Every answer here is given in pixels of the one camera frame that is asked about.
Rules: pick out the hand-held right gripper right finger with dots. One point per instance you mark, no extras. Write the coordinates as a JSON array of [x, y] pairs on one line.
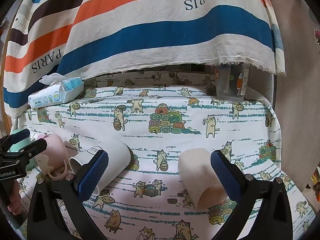
[[225, 173]]

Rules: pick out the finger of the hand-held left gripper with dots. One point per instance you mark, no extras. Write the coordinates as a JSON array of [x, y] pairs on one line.
[[35, 148], [20, 135]]

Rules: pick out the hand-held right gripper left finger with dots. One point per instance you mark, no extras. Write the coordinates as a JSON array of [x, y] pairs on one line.
[[93, 173]]

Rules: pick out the beige cup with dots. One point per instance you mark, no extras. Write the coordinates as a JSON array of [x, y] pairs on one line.
[[200, 177]]

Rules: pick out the mint green cup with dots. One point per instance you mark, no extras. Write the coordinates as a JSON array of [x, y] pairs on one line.
[[18, 146]]

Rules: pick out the white cup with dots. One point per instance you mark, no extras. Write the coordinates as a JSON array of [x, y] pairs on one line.
[[113, 160]]

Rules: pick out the person's left hand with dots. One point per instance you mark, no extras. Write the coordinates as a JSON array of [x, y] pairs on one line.
[[13, 201]]

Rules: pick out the wet wipes pack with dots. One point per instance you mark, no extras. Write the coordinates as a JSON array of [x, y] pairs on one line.
[[55, 93]]

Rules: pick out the cat print sheet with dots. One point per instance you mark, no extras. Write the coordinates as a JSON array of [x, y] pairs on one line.
[[175, 135]]

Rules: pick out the clear plastic container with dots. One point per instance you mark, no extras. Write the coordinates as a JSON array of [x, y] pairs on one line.
[[230, 86]]

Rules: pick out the colourful small boxes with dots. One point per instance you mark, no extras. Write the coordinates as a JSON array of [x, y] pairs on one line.
[[313, 177]]

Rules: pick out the striped cloth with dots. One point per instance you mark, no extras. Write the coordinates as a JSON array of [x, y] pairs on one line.
[[162, 25], [37, 35]]

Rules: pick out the light wooden board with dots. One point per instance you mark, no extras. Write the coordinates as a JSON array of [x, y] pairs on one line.
[[295, 80]]

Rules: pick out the cartoon sticker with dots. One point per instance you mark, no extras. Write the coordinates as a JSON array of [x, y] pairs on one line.
[[317, 36]]

